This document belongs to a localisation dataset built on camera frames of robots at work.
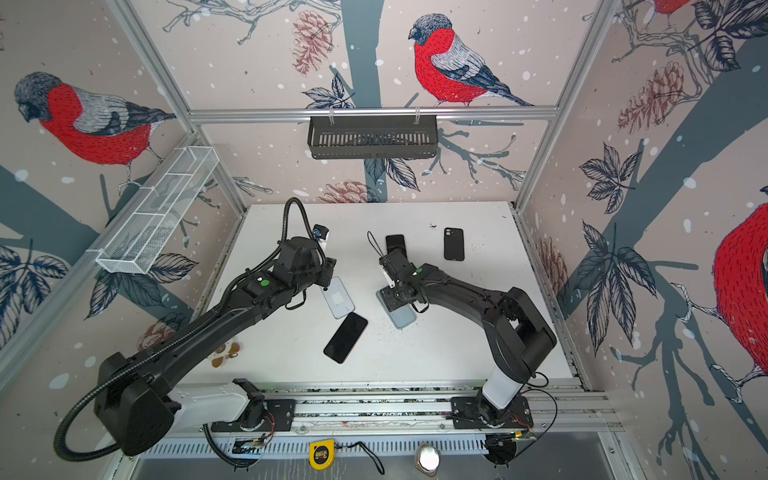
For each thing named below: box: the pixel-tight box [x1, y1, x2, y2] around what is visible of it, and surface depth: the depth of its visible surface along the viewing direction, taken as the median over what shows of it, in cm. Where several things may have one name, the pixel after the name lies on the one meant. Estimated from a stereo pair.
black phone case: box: [444, 227, 464, 262], surface depth 112 cm
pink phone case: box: [386, 234, 409, 261], surface depth 111 cm
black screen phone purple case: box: [323, 312, 368, 364], surface depth 87 cm
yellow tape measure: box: [309, 439, 335, 471], surface depth 68 cm
